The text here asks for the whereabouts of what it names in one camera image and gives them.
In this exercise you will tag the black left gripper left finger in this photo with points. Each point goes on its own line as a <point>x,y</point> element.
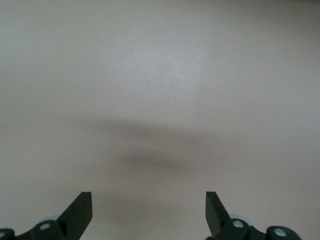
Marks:
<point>75,217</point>

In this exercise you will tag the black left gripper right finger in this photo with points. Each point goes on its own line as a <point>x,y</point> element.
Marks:
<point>217,222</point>

